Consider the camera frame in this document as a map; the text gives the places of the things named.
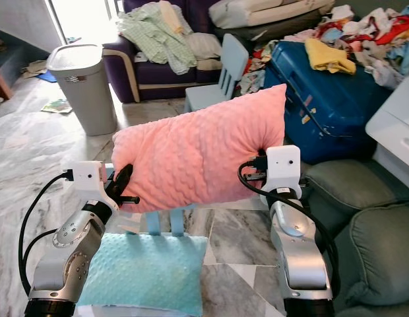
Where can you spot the green paper sheet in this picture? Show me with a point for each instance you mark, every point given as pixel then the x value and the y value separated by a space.
pixel 57 106

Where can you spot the yellow cloth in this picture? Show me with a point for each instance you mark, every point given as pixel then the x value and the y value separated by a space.
pixel 330 56

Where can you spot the blue suitcase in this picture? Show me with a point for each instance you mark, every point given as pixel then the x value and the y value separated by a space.
pixel 330 112

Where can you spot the blue flat floor item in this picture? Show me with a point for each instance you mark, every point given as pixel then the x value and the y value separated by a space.
pixel 48 76

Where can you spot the purple sofa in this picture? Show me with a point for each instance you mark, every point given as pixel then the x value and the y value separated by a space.
pixel 152 80

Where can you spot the pink textured pillow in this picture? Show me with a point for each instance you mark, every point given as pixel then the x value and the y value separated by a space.
pixel 198 152

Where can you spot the beige cloth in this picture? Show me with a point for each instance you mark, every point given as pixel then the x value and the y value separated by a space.
pixel 204 46

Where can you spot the grey lidded laundry bin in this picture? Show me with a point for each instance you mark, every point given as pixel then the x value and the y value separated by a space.
pixel 86 92

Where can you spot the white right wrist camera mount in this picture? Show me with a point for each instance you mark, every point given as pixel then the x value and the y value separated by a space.
pixel 283 165

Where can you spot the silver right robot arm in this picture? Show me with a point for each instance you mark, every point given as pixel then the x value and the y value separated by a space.
pixel 297 251

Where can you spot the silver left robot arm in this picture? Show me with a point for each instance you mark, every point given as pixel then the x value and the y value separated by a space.
pixel 66 251

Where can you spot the long white pillow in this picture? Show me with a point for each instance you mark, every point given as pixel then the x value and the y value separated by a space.
pixel 264 12

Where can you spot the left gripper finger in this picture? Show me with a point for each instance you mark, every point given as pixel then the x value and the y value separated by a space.
pixel 123 177
pixel 129 199

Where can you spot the green checked cloth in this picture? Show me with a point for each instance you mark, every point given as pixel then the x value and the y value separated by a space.
pixel 155 36

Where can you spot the light blue child chair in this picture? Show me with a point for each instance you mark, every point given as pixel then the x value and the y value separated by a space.
pixel 233 63

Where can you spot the grey-green leather sofa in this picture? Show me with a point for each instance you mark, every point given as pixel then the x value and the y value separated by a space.
pixel 376 244

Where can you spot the white table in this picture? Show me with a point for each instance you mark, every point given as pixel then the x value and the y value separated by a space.
pixel 396 132

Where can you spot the mixed clothes pile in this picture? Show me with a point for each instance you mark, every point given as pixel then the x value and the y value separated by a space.
pixel 382 36

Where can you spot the teal dotted cushion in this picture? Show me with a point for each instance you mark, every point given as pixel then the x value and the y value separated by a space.
pixel 145 274

